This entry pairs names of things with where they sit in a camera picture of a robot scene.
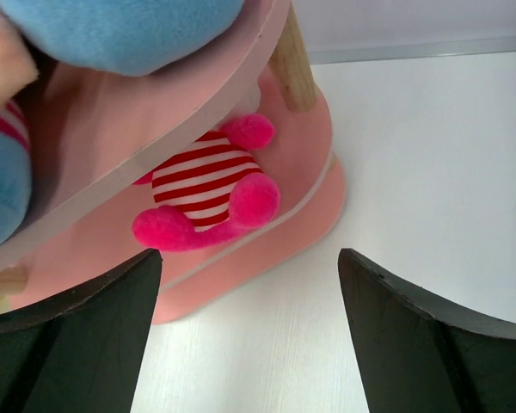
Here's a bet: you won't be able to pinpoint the aluminium mounting rail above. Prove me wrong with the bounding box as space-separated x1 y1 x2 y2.
309 36 516 65

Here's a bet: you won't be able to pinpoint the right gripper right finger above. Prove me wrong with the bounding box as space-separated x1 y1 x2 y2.
338 249 516 413

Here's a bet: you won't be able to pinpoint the pink three-tier shelf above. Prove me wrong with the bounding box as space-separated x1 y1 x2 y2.
0 1 346 324

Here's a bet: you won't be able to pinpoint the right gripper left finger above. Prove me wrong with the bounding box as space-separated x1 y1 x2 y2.
0 250 163 413

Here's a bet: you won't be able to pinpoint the white pink plush glasses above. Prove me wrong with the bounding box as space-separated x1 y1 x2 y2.
132 114 280 252

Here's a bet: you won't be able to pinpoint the small boy plush doll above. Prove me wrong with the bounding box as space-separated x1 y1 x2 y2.
0 100 32 244

